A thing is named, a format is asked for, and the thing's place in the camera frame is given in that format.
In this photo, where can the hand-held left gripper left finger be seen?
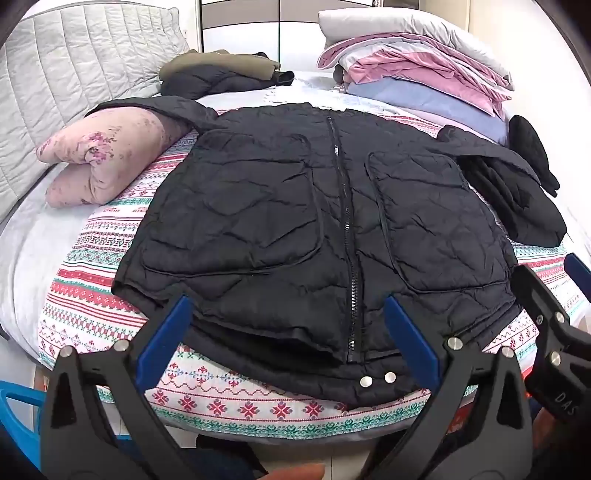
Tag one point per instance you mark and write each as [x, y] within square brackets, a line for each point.
[161, 346]

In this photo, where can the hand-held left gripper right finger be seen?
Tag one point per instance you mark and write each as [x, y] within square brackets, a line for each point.
[411, 341]

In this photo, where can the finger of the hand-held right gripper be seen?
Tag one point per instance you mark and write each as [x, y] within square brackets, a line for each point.
[538, 304]
[579, 274]

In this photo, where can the black quilted jacket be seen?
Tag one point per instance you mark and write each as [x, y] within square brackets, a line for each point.
[277, 221]

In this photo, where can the person's right hand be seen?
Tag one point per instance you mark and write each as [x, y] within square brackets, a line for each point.
[542, 434]

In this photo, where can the person's left hand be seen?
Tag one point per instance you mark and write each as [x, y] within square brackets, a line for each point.
[295, 471]

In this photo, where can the patterned knit-print blanket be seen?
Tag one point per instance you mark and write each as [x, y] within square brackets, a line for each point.
[92, 286]

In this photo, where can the black fleece garment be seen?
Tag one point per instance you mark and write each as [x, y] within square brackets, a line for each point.
[528, 138]

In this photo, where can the grey bed sheet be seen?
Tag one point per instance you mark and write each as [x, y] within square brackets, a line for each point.
[27, 240]

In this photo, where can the pale pink sheet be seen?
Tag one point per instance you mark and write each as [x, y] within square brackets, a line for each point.
[461, 125]

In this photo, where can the pink floral pillow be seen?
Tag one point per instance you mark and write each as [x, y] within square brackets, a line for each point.
[106, 157]

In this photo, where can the blue blanket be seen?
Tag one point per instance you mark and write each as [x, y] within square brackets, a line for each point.
[415, 101]

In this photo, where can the dark puffer jacket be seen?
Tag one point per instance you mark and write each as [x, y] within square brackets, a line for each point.
[207, 83]

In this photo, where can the stack of folded bedding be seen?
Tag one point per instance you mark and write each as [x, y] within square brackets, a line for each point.
[415, 60]

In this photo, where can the olive green jacket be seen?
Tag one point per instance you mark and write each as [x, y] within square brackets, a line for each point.
[231, 64]

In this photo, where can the grey quilted headboard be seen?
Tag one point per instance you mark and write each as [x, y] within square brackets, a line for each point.
[69, 69]

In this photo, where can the small black garment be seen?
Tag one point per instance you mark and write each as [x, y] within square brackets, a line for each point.
[284, 77]

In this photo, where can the white sliding-door wardrobe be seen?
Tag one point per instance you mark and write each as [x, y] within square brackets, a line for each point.
[240, 27]

